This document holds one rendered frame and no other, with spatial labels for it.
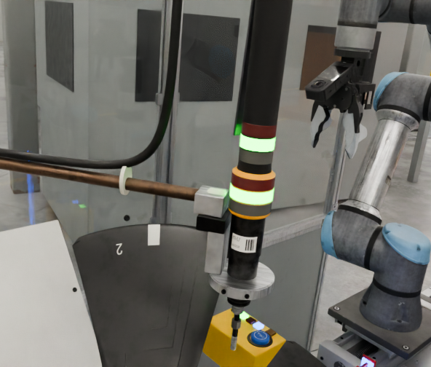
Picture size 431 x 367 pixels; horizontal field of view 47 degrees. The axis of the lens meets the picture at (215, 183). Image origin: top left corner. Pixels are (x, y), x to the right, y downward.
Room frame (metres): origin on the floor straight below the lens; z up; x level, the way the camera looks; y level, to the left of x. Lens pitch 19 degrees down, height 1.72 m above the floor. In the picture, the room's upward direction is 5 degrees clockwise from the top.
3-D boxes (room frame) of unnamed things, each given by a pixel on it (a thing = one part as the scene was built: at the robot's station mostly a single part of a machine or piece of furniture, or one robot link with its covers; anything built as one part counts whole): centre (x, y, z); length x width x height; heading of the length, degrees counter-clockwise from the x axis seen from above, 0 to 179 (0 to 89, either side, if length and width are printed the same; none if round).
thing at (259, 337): (0.89, -0.13, 1.08); 0.04 x 0.04 x 0.02
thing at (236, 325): (0.47, -0.04, 1.39); 0.01 x 0.01 x 0.05
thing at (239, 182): (0.47, -0.04, 1.57); 0.04 x 0.04 x 0.01
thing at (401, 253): (1.10, -0.47, 1.20); 0.13 x 0.12 x 0.14; 54
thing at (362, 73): (1.01, -0.25, 1.62); 0.09 x 0.08 x 0.12; 133
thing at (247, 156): (0.47, -0.04, 1.59); 0.03 x 0.03 x 0.01
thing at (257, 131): (0.47, -0.04, 1.62); 0.03 x 0.03 x 0.01
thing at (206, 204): (0.47, -0.03, 1.50); 0.09 x 0.07 x 0.10; 79
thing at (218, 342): (0.93, -0.09, 1.02); 0.16 x 0.10 x 0.11; 44
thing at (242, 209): (0.47, -0.04, 1.54); 0.04 x 0.04 x 0.01
